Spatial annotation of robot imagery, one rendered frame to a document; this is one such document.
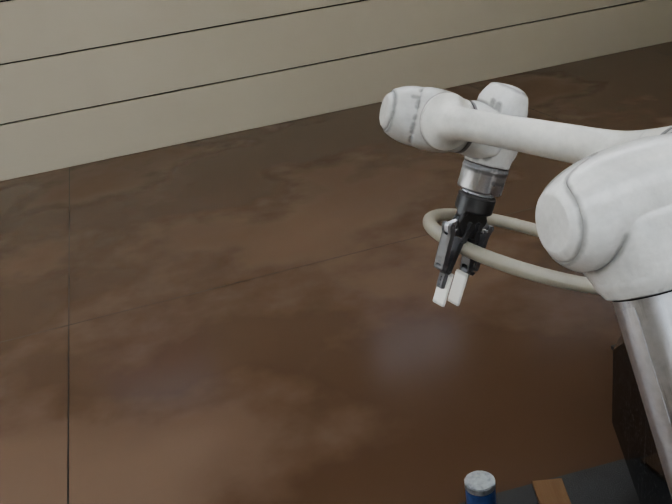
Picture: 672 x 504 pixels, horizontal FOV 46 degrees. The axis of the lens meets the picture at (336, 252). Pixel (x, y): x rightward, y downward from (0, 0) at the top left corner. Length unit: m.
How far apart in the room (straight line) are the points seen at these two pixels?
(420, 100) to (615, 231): 0.59
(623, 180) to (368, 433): 2.36
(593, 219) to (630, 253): 0.06
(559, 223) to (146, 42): 6.69
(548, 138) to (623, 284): 0.39
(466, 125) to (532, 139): 0.12
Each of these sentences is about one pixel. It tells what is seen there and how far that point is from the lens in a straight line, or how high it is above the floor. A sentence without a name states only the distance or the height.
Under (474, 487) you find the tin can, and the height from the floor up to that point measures 0.14.
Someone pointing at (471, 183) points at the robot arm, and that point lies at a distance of 1.53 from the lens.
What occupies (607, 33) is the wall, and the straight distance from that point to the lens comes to 9.19.
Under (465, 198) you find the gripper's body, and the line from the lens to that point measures 1.55.
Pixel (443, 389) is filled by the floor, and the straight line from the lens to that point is 3.39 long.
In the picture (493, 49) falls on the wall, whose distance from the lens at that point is 8.49.
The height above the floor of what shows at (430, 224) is 1.28.
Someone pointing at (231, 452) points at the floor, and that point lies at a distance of 3.24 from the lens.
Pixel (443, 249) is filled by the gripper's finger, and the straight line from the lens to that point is 1.55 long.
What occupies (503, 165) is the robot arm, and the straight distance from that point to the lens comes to 1.54.
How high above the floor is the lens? 1.93
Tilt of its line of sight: 24 degrees down
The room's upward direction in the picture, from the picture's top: 8 degrees counter-clockwise
